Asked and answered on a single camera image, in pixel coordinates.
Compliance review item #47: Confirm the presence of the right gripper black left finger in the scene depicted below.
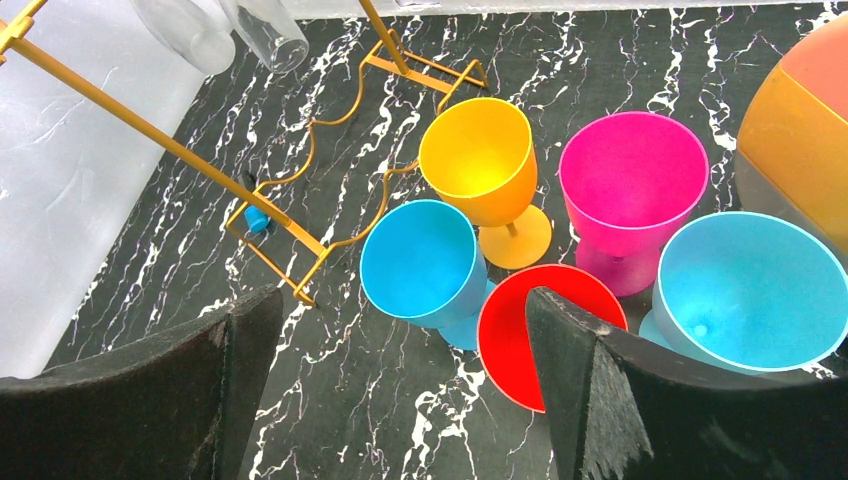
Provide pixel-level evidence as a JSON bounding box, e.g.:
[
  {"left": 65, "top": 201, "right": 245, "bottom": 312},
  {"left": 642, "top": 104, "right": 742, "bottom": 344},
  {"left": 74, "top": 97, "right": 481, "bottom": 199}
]
[{"left": 1, "top": 285, "right": 284, "bottom": 479}]

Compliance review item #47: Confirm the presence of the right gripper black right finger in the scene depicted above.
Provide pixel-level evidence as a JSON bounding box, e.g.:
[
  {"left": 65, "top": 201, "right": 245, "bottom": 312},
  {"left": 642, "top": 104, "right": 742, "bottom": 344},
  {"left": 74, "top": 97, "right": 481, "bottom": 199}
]
[{"left": 525, "top": 287, "right": 847, "bottom": 479}]

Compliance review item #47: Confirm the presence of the red wine glass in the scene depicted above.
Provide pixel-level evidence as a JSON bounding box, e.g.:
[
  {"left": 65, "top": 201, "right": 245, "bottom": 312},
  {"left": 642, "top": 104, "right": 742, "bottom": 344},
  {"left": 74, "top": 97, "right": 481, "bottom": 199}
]
[{"left": 477, "top": 264, "right": 629, "bottom": 413}]

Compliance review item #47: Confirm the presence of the light blue wine glass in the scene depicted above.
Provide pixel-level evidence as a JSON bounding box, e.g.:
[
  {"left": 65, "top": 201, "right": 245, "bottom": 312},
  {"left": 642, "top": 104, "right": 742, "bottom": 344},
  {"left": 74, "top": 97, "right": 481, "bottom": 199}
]
[{"left": 638, "top": 211, "right": 847, "bottom": 375}]

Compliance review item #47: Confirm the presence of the magenta wine glass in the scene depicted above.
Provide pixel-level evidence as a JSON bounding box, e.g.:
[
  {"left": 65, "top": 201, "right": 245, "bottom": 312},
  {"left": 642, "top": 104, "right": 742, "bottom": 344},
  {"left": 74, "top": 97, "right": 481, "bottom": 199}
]
[{"left": 559, "top": 111, "right": 710, "bottom": 297}]

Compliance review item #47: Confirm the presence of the teal blue wine glass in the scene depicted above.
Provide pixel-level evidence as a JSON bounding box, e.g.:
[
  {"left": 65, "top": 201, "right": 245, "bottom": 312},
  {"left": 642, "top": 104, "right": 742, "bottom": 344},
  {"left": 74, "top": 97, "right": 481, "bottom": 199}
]
[{"left": 360, "top": 199, "right": 495, "bottom": 351}]

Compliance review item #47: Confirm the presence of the yellow wine glass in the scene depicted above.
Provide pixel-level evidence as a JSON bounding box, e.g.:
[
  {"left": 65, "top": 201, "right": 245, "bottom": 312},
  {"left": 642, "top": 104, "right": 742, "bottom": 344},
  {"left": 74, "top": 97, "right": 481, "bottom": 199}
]
[{"left": 418, "top": 97, "right": 552, "bottom": 270}]

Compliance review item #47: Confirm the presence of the clear wine glass front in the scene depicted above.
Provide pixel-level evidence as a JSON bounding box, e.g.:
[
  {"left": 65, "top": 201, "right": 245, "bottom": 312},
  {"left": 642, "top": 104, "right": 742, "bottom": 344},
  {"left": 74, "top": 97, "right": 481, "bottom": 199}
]
[{"left": 130, "top": 0, "right": 236, "bottom": 76}]

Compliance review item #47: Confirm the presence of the clear wine glass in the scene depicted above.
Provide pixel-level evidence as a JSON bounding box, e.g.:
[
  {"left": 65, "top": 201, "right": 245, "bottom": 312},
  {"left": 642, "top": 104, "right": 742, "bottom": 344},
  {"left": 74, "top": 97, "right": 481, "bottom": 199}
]
[
  {"left": 130, "top": 0, "right": 236, "bottom": 76},
  {"left": 218, "top": 0, "right": 309, "bottom": 74}
]

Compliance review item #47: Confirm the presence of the gold wire glass rack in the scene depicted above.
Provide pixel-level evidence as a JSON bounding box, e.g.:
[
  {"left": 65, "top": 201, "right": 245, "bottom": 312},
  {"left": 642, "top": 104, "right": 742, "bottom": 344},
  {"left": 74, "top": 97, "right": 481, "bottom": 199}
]
[{"left": 0, "top": 0, "right": 490, "bottom": 308}]

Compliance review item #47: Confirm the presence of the clear wine glass rear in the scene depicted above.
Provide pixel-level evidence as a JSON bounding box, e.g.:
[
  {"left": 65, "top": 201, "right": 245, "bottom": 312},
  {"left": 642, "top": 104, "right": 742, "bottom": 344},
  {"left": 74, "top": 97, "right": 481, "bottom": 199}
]
[{"left": 218, "top": 0, "right": 309, "bottom": 74}]

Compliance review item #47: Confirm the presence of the white cylindrical drawer box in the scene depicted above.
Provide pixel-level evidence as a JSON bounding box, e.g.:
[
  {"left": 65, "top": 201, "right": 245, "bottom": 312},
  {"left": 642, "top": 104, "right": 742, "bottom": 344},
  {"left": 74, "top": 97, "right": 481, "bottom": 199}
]
[{"left": 734, "top": 15, "right": 847, "bottom": 263}]

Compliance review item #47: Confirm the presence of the black marble pattern mat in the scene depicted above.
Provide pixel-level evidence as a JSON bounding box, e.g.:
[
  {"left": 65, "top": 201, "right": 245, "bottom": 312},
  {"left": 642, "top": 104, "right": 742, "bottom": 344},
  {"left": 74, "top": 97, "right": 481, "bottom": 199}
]
[{"left": 46, "top": 0, "right": 848, "bottom": 480}]

